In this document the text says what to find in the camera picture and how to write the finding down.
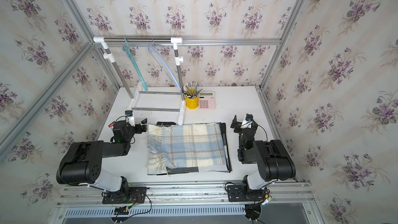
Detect plaid blue cream scarf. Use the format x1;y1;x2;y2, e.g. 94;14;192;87
146;122;230;175

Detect black white checkered scarf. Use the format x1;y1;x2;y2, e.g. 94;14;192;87
155;121;233;175

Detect light blue plastic hanger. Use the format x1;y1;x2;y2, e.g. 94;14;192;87
148;44;181;90

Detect teal plastic hanger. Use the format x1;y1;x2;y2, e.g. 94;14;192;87
123;37;148;91

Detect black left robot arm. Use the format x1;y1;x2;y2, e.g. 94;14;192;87
56;118;147;194

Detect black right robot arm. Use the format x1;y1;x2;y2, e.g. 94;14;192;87
231;114;296;193

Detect blue red pencil box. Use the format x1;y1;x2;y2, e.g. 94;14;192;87
108;121;116;129

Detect pink calculator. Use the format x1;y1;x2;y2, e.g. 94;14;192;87
199;91;216;110

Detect yellow pen cup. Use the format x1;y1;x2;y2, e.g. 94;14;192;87
186;94;199;110

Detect pens in cup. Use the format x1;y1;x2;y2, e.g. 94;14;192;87
182;82;202;99

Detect white steel clothes rack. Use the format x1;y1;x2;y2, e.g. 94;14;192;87
93;36;186;125

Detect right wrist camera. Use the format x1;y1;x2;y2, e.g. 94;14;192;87
245;114;253;122

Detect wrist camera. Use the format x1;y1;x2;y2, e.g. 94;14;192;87
245;114;253;122
124;110;134;119

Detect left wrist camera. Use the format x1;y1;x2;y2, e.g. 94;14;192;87
124;110;134;119

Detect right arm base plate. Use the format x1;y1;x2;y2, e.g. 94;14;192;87
224;182;270;203

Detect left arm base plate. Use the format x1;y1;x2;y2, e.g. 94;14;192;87
102;187;147;204

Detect aluminium front rail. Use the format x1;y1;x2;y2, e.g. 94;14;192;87
55;180;316;207

